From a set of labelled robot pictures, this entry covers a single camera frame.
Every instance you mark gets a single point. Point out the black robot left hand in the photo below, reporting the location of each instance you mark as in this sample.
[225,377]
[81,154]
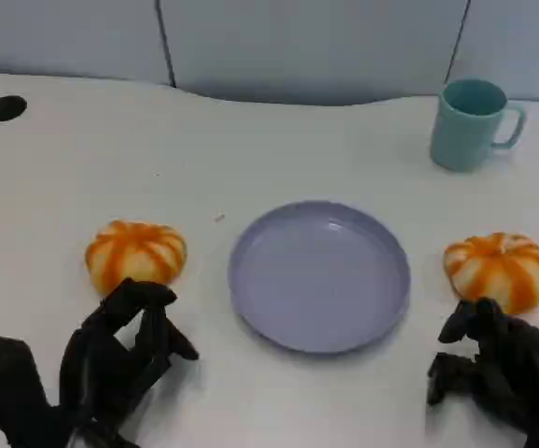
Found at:
[97,364]

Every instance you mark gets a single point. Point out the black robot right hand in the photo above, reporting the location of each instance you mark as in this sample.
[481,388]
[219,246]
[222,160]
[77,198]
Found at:
[516,368]

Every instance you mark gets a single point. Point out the orange white toy bread roll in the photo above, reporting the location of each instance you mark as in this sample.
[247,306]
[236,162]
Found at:
[498,270]
[134,252]

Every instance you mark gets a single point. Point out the lilac plate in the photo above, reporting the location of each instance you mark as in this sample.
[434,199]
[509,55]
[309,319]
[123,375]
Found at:
[318,280]

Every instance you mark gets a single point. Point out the pale green mug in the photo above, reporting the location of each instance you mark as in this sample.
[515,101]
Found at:
[460,140]

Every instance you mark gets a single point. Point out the grey partition panel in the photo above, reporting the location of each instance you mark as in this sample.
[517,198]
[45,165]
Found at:
[64,32]
[307,46]
[516,37]

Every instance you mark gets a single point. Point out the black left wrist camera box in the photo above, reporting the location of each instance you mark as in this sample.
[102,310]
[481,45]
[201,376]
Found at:
[8,387]

